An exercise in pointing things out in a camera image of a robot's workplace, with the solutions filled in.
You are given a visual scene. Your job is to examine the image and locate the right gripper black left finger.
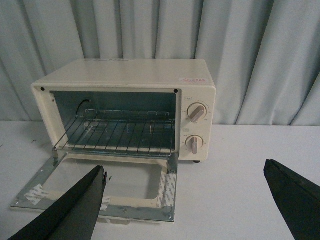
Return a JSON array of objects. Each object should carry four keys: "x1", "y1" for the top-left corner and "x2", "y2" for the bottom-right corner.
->
[{"x1": 10, "y1": 165, "x2": 108, "y2": 240}]

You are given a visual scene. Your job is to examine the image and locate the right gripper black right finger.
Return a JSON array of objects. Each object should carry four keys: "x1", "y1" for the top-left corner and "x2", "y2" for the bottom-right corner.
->
[{"x1": 263, "y1": 159, "x2": 320, "y2": 240}]

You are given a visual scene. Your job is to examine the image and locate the cream oven door with window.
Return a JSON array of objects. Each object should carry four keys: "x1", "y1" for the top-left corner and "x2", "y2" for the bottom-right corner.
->
[{"x1": 10, "y1": 152, "x2": 178, "y2": 223}]

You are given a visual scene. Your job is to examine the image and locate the cream Toshiba toaster oven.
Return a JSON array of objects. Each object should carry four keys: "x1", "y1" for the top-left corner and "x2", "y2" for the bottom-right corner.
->
[{"x1": 31, "y1": 59, "x2": 216, "y2": 162}]

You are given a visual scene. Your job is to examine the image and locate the lower beige oven knob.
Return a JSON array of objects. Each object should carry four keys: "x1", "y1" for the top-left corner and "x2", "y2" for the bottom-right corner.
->
[{"x1": 185, "y1": 135, "x2": 204, "y2": 155}]

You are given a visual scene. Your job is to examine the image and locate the beige oven knob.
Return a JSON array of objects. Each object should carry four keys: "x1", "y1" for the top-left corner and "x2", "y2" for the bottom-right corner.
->
[
  {"x1": 185, "y1": 135, "x2": 204, "y2": 155},
  {"x1": 187, "y1": 103, "x2": 207, "y2": 123}
]

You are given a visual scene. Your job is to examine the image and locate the upper beige oven knob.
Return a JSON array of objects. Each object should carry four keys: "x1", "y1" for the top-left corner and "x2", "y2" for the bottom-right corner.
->
[{"x1": 187, "y1": 103, "x2": 207, "y2": 123}]

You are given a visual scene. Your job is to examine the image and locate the grey-white curtain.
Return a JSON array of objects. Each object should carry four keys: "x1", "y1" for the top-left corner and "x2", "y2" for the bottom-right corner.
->
[{"x1": 0, "y1": 0, "x2": 320, "y2": 126}]

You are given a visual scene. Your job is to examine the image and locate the metal wire oven rack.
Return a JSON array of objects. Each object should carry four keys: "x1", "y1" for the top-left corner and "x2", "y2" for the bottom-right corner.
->
[{"x1": 53, "y1": 109, "x2": 176, "y2": 158}]

